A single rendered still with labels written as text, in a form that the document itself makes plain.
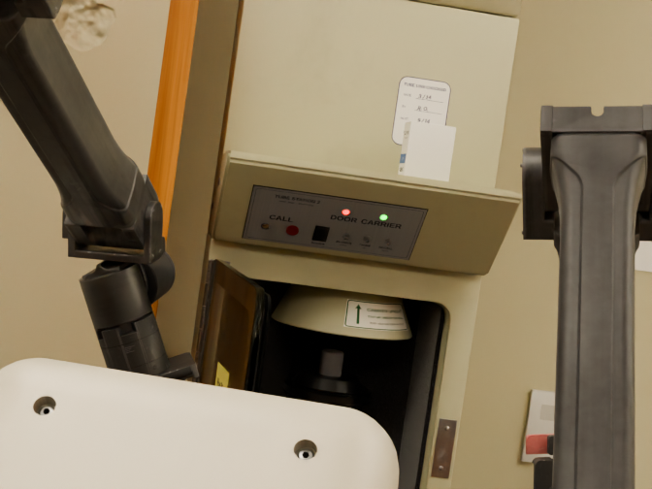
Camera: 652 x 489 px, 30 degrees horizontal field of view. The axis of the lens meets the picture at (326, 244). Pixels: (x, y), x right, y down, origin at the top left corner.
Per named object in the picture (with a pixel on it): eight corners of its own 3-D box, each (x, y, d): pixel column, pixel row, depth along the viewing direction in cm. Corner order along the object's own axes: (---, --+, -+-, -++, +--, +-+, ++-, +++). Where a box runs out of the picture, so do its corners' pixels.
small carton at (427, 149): (397, 175, 137) (405, 122, 137) (441, 181, 138) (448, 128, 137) (403, 175, 132) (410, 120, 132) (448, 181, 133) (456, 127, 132)
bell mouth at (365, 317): (265, 309, 159) (271, 267, 158) (397, 325, 161) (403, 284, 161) (277, 328, 141) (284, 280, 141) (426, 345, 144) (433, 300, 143)
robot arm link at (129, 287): (65, 274, 112) (121, 259, 111) (92, 258, 119) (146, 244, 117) (88, 344, 113) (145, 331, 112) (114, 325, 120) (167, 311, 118)
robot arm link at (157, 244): (61, 197, 112) (150, 205, 110) (105, 179, 123) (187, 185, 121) (61, 323, 114) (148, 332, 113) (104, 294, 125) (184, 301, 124)
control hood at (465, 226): (209, 238, 138) (221, 149, 138) (483, 274, 143) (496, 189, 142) (213, 244, 127) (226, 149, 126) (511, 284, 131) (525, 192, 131)
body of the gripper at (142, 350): (94, 402, 118) (71, 330, 117) (194, 369, 120) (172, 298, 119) (95, 417, 112) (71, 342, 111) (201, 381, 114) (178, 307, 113)
